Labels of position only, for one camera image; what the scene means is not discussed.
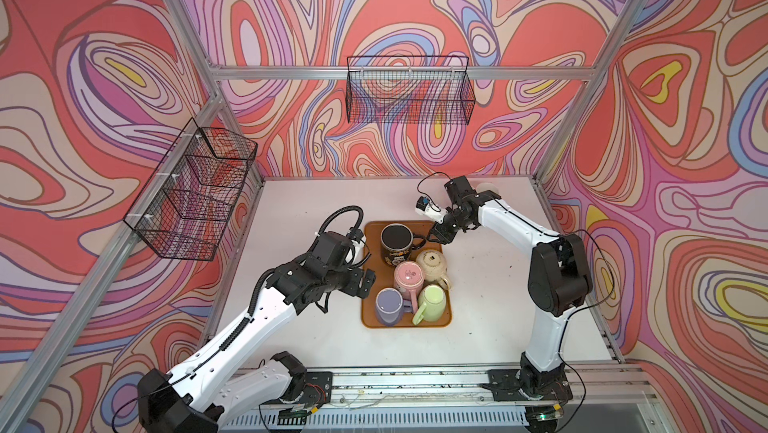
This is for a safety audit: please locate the beige speckled mug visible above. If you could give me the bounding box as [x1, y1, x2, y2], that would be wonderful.
[415, 249, 452, 290]

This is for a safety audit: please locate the black wire basket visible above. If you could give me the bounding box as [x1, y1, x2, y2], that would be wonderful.
[345, 53, 476, 125]
[123, 119, 258, 261]

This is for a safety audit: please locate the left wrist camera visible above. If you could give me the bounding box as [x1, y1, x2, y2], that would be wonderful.
[347, 228, 366, 264]

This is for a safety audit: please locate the pink mug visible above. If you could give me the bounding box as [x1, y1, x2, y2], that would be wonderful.
[394, 261, 424, 312]

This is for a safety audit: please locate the aluminium mounting rail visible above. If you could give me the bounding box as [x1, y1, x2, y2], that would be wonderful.
[167, 362, 661, 410]

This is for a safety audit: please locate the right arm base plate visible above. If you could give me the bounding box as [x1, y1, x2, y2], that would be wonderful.
[481, 365, 573, 403]

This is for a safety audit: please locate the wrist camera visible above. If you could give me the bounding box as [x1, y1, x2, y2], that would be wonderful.
[415, 195, 447, 224]
[347, 228, 366, 264]

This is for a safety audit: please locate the black wire basket left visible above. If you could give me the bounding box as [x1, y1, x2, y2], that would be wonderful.
[123, 119, 258, 261]

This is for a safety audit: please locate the black patterned mug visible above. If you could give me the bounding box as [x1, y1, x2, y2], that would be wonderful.
[380, 223, 427, 267]

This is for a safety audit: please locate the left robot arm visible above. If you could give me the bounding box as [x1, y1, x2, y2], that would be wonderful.
[137, 229, 376, 432]

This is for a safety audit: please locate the light green mug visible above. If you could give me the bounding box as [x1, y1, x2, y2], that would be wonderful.
[411, 284, 447, 325]

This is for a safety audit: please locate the brown wooden tray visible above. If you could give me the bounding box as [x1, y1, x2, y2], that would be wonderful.
[361, 221, 453, 329]

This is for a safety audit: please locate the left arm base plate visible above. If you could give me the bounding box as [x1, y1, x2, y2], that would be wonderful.
[251, 370, 333, 405]

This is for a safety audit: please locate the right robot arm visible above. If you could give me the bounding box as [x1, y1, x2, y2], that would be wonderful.
[415, 176, 593, 400]

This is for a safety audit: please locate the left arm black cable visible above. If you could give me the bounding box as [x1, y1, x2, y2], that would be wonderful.
[316, 204, 365, 239]

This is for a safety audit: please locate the light blue mug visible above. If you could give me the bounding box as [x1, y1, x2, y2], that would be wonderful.
[475, 182, 499, 194]

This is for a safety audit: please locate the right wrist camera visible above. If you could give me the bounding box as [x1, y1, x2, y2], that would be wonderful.
[415, 195, 447, 224]

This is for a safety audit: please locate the black wire basket back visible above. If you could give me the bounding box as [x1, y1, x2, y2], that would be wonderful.
[345, 53, 476, 125]

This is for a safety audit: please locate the purple mug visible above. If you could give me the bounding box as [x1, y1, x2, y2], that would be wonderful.
[374, 287, 412, 327]

